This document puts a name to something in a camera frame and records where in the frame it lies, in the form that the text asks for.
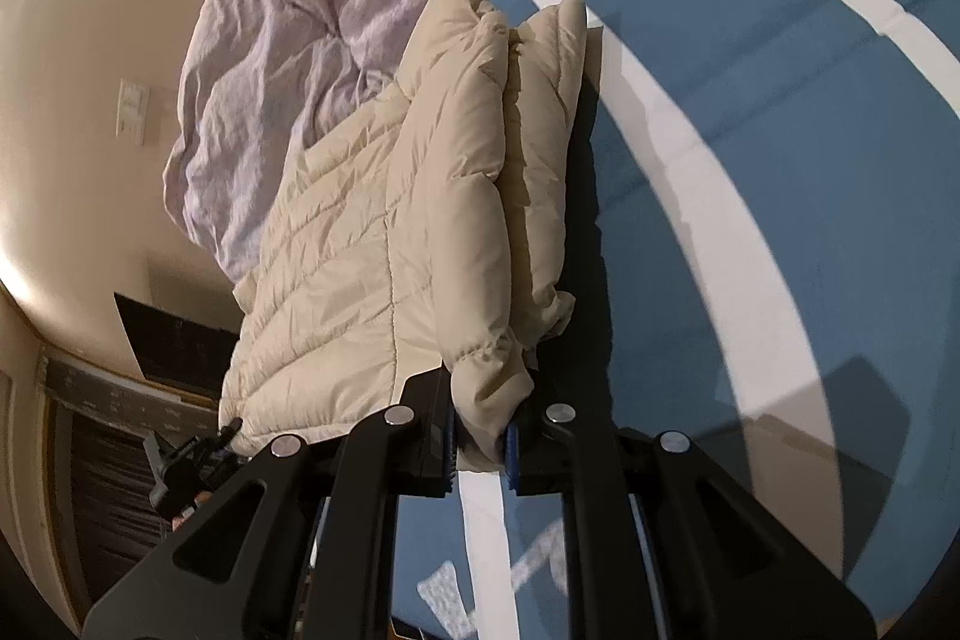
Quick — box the beige puffer jacket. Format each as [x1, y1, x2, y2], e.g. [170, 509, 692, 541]
[220, 0, 587, 471]

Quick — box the black television screen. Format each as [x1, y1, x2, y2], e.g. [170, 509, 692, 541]
[114, 294, 239, 399]

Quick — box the blue white striped bedsheet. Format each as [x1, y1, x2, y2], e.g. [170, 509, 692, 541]
[389, 0, 960, 640]

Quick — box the lilac crumpled duvet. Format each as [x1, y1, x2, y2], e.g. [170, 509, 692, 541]
[163, 0, 669, 283]

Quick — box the white wall switch plate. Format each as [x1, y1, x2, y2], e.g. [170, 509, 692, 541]
[116, 80, 149, 146]

